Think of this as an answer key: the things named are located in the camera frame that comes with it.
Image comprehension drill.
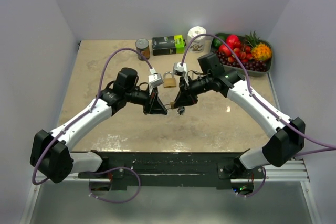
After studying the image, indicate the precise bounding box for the red apple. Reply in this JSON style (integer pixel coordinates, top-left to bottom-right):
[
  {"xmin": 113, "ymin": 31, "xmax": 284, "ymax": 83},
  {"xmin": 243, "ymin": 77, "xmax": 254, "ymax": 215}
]
[{"xmin": 218, "ymin": 35, "xmax": 241, "ymax": 57}]

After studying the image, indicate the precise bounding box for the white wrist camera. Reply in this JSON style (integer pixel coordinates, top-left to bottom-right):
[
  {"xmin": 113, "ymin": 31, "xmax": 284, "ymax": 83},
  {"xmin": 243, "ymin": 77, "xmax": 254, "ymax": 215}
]
[
  {"xmin": 172, "ymin": 62, "xmax": 187, "ymax": 76},
  {"xmin": 148, "ymin": 73, "xmax": 163, "ymax": 88}
]

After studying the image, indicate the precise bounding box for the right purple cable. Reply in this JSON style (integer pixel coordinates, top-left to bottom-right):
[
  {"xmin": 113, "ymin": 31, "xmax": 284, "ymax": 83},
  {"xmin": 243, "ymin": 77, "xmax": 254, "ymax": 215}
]
[{"xmin": 181, "ymin": 33, "xmax": 336, "ymax": 156}]

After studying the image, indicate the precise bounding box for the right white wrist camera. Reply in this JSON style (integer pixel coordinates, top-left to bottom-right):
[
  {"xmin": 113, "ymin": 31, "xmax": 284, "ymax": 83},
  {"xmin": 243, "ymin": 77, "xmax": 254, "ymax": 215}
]
[{"xmin": 172, "ymin": 62, "xmax": 187, "ymax": 76}]

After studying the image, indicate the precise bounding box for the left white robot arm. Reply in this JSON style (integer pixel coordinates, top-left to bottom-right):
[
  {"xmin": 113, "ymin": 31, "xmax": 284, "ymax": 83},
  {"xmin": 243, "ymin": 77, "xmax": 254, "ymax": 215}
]
[{"xmin": 30, "ymin": 68, "xmax": 167, "ymax": 185}]

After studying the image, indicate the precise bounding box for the purple cable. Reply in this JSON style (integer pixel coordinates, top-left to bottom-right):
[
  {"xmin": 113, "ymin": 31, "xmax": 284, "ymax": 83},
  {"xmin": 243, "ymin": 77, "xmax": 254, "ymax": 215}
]
[
  {"xmin": 181, "ymin": 33, "xmax": 336, "ymax": 156},
  {"xmin": 31, "ymin": 47, "xmax": 158, "ymax": 185}
]

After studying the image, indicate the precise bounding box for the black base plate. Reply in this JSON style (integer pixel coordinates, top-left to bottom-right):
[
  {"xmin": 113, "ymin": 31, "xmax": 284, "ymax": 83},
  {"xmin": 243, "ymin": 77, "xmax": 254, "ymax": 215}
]
[{"xmin": 79, "ymin": 152, "xmax": 264, "ymax": 190}]

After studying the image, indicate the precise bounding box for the white paper cup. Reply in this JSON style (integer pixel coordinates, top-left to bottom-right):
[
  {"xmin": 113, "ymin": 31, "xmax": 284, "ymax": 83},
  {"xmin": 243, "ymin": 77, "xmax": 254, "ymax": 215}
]
[{"xmin": 187, "ymin": 26, "xmax": 206, "ymax": 52}]

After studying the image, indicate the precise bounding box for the grey fruit tray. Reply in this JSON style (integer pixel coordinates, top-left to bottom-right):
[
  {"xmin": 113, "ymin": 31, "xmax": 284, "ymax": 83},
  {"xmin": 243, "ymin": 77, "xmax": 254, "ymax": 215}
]
[{"xmin": 211, "ymin": 33, "xmax": 272, "ymax": 77}]

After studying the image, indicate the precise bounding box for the keychain with dark beads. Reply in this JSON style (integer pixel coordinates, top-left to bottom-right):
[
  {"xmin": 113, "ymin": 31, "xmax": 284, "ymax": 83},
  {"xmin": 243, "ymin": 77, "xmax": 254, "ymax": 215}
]
[{"xmin": 177, "ymin": 106, "xmax": 185, "ymax": 115}]

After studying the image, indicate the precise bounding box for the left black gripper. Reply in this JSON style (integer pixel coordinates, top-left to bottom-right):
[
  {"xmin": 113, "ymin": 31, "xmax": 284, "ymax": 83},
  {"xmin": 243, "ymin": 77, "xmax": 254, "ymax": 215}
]
[{"xmin": 127, "ymin": 84, "xmax": 169, "ymax": 115}]

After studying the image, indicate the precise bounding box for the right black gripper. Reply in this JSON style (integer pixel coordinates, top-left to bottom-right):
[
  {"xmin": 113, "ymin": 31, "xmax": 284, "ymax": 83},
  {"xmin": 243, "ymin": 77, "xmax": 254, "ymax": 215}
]
[{"xmin": 172, "ymin": 74, "xmax": 211, "ymax": 109}]

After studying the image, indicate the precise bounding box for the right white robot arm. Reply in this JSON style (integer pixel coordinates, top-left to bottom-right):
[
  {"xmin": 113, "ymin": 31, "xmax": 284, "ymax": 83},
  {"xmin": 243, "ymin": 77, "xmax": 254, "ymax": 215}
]
[{"xmin": 172, "ymin": 53, "xmax": 306, "ymax": 178}]

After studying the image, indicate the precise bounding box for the black and green box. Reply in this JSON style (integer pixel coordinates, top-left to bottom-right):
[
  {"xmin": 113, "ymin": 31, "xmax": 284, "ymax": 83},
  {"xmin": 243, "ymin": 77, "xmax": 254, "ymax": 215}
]
[{"xmin": 152, "ymin": 35, "xmax": 186, "ymax": 56}]

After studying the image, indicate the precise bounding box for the dark tin can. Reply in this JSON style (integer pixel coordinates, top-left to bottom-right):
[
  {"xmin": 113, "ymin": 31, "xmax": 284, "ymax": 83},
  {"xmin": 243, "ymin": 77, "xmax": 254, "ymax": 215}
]
[{"xmin": 135, "ymin": 38, "xmax": 150, "ymax": 59}]

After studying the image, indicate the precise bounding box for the orange pineapple toy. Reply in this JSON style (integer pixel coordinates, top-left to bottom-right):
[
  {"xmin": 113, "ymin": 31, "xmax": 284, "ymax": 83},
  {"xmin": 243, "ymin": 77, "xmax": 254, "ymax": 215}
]
[{"xmin": 245, "ymin": 31, "xmax": 272, "ymax": 62}]

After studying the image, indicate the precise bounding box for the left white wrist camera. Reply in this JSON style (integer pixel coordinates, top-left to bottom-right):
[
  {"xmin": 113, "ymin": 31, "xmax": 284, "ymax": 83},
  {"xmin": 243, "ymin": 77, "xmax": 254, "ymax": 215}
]
[{"xmin": 148, "ymin": 73, "xmax": 163, "ymax": 88}]

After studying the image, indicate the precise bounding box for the green lime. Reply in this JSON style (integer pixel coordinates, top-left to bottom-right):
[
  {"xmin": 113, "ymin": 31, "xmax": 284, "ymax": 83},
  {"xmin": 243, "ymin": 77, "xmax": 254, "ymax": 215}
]
[{"xmin": 212, "ymin": 35, "xmax": 226, "ymax": 49}]

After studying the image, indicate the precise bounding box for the aluminium rail frame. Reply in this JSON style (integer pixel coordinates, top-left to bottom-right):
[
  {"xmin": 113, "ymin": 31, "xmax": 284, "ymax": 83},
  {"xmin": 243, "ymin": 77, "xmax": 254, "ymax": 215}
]
[{"xmin": 19, "ymin": 76, "xmax": 322, "ymax": 224}]

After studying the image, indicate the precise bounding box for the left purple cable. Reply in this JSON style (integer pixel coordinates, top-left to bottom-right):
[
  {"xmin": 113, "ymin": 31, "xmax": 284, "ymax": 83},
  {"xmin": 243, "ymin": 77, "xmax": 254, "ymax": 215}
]
[{"xmin": 31, "ymin": 47, "xmax": 158, "ymax": 185}]

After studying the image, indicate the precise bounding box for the dark grape bunch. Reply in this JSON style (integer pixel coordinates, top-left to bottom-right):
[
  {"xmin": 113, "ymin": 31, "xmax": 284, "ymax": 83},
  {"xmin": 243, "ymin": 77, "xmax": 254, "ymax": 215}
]
[{"xmin": 215, "ymin": 51, "xmax": 267, "ymax": 72}]

